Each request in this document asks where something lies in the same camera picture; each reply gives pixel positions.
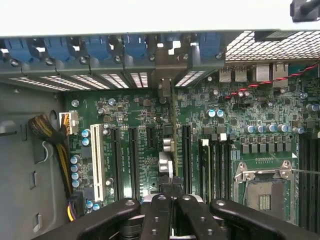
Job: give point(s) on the white expansion slot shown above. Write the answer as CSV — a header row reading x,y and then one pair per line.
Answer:
x,y
97,160

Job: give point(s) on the white power connector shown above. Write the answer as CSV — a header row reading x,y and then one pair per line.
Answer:
x,y
72,122

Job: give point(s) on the open black PC case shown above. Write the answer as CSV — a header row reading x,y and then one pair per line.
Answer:
x,y
150,15

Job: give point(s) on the green motherboard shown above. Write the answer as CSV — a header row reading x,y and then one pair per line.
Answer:
x,y
200,105

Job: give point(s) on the black case lock knob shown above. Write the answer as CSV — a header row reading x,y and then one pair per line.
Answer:
x,y
305,11

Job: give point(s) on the black RAM slot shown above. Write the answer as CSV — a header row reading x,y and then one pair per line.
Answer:
x,y
214,172
317,190
302,180
310,180
228,172
221,172

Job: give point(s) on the thin locking lever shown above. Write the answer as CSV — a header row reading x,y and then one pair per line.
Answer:
x,y
307,172

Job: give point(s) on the CPU socket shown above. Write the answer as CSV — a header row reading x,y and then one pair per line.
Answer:
x,y
265,195

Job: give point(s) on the short black expansion slot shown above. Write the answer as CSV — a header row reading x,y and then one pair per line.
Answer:
x,y
150,137

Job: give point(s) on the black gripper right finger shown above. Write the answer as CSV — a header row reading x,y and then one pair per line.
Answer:
x,y
197,222

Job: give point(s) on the blue slot clip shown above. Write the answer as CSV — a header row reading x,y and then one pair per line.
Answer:
x,y
135,46
211,45
97,47
17,48
58,48

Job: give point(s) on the silver power supply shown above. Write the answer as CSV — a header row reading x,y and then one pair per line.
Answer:
x,y
22,150

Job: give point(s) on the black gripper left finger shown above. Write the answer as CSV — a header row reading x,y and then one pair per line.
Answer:
x,y
157,220

